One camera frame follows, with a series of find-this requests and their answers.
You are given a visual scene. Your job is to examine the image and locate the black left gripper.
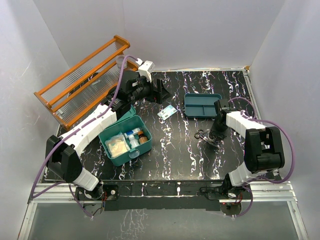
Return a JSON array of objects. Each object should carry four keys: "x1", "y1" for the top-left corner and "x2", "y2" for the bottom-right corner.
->
[{"x1": 128, "y1": 74, "x2": 172, "y2": 105}]

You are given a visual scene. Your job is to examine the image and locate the teal divider tray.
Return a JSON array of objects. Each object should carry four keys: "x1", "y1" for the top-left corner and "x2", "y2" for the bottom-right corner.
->
[{"x1": 184, "y1": 93, "x2": 222, "y2": 119}]

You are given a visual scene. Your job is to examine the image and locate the bandage roll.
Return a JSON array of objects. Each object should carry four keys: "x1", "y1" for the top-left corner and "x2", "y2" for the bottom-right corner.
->
[{"x1": 124, "y1": 127, "x2": 141, "y2": 139}]

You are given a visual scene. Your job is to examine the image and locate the brown medicine bottle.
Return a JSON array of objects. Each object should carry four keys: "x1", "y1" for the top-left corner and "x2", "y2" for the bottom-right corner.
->
[{"x1": 137, "y1": 130, "x2": 148, "y2": 145}]

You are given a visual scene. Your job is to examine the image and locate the white plastic bottle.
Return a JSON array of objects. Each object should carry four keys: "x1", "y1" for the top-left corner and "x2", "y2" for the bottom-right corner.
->
[{"x1": 128, "y1": 134, "x2": 140, "y2": 149}]

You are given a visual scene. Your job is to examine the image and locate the bag of cotton balls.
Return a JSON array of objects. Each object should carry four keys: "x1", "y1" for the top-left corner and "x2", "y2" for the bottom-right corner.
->
[{"x1": 104, "y1": 133, "x2": 130, "y2": 159}]

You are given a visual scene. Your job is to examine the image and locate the black handled scissors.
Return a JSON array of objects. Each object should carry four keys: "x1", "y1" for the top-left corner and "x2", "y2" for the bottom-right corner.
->
[{"x1": 194, "y1": 129, "x2": 208, "y2": 140}]

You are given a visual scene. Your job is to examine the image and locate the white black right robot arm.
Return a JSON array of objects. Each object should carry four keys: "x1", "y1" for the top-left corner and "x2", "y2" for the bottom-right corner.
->
[{"x1": 208, "y1": 99, "x2": 285, "y2": 199}]

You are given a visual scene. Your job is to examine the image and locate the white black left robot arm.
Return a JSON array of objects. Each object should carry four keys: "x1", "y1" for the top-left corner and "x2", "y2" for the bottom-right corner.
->
[{"x1": 45, "y1": 70, "x2": 171, "y2": 200}]

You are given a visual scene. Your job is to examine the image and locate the green medicine kit box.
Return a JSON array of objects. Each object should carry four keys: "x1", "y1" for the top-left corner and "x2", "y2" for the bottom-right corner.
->
[{"x1": 98, "y1": 107, "x2": 152, "y2": 167}]

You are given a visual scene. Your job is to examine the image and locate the light blue sachet packet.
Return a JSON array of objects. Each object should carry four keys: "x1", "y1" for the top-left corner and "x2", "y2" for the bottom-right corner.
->
[{"x1": 157, "y1": 104, "x2": 177, "y2": 121}]

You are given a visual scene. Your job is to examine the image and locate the clear plastic cup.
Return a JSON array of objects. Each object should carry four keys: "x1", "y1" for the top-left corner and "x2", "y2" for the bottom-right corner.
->
[{"x1": 115, "y1": 54, "x2": 128, "y2": 69}]

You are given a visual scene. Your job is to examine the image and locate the orange wooden shelf rack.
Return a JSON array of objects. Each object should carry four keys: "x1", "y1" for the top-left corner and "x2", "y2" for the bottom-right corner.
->
[{"x1": 34, "y1": 35, "x2": 130, "y2": 130}]

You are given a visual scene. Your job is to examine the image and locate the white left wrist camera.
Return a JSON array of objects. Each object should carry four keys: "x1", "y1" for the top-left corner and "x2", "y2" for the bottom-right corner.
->
[{"x1": 135, "y1": 58, "x2": 155, "y2": 83}]

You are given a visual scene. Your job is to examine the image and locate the black front mounting rail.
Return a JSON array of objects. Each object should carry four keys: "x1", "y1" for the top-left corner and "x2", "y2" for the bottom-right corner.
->
[{"x1": 101, "y1": 180, "x2": 227, "y2": 211}]

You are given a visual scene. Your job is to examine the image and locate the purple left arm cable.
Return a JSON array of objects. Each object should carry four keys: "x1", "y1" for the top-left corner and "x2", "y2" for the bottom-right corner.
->
[{"x1": 29, "y1": 54, "x2": 141, "y2": 218}]

